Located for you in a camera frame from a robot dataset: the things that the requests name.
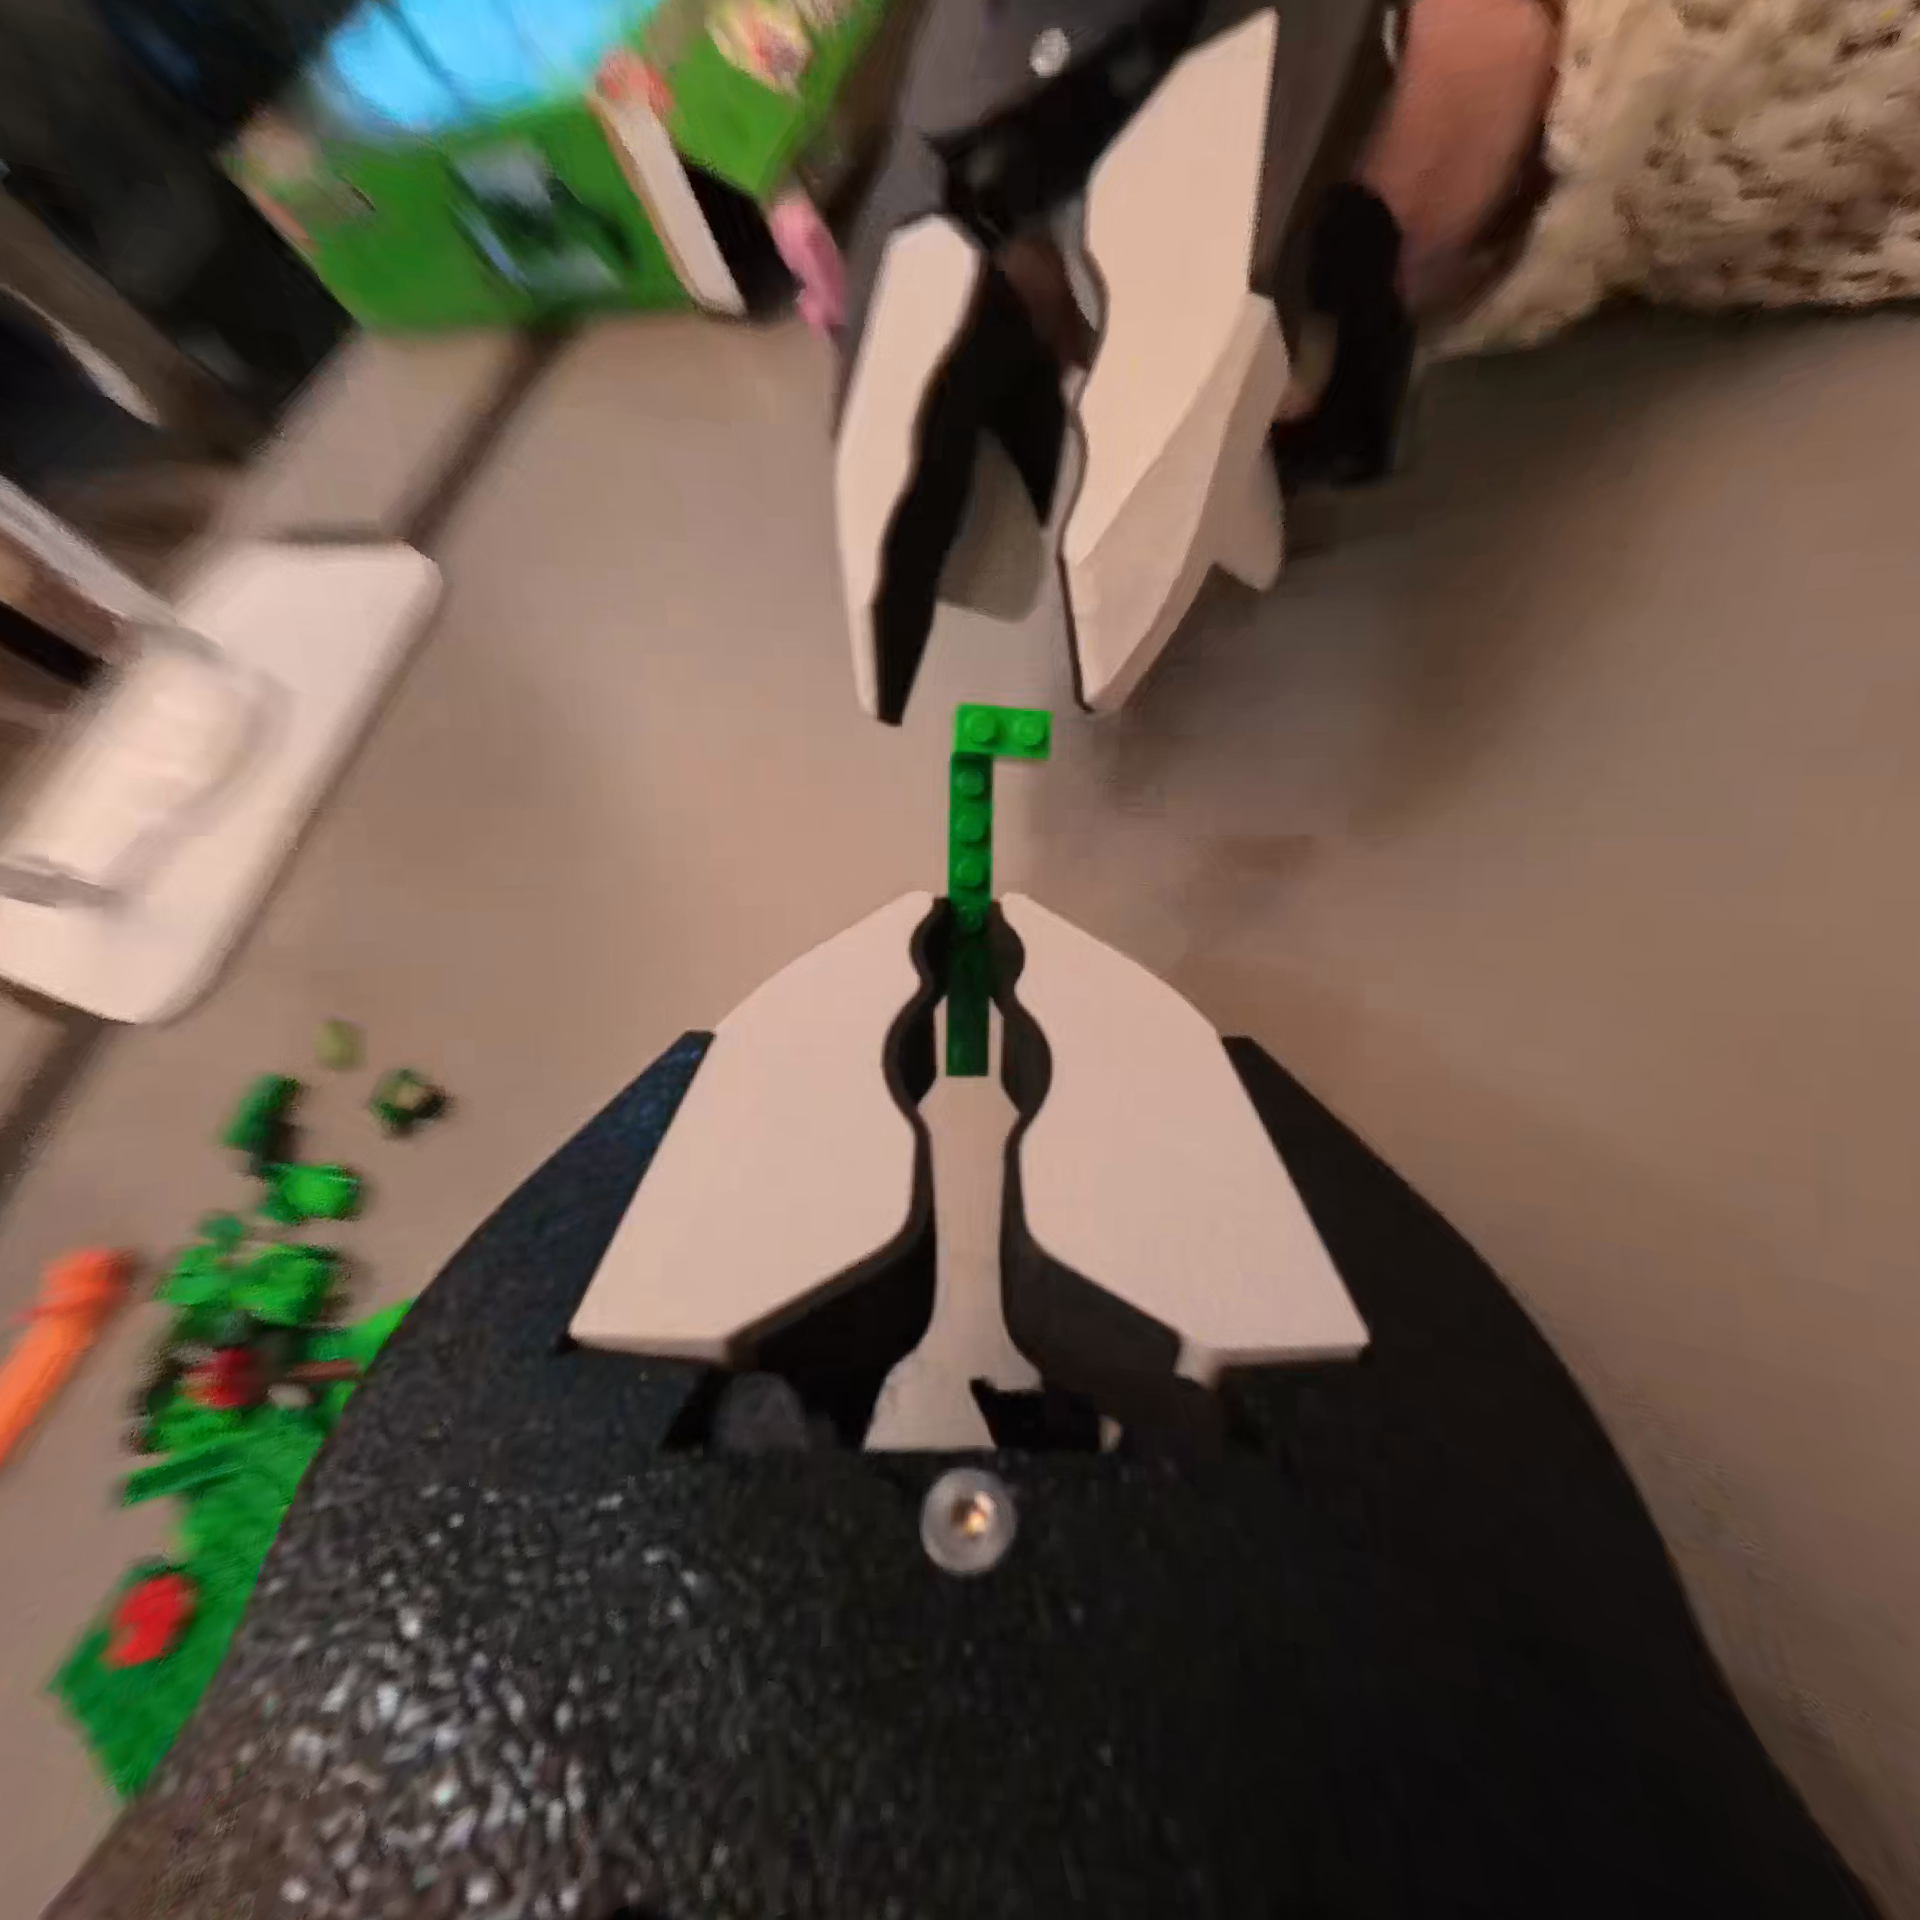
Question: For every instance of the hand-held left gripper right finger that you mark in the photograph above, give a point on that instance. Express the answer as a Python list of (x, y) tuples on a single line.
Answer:
[(1170, 1171)]

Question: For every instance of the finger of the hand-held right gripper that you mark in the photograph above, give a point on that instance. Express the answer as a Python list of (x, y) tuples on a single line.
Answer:
[(1170, 405), (900, 451)]

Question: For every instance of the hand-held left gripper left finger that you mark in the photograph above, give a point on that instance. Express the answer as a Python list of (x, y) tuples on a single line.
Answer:
[(751, 1154)]

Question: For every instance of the bright green lego plate assembly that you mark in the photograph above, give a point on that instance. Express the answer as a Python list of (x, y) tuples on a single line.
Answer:
[(971, 839)]

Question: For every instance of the pile of lego pieces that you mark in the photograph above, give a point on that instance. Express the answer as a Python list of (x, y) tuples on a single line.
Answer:
[(241, 1289)]

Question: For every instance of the person's right forearm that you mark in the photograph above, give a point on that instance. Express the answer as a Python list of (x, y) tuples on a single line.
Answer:
[(1723, 150)]

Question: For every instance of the green lego set box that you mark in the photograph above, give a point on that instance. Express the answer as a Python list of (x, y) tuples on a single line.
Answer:
[(569, 182)]

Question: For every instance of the person's right hand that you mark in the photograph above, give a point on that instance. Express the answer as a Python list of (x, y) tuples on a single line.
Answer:
[(1477, 136)]

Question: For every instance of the white book stand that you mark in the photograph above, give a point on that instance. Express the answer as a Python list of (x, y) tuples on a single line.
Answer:
[(300, 675)]

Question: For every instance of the orange brick separator tool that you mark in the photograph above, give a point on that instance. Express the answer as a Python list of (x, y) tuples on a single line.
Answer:
[(67, 1320)]

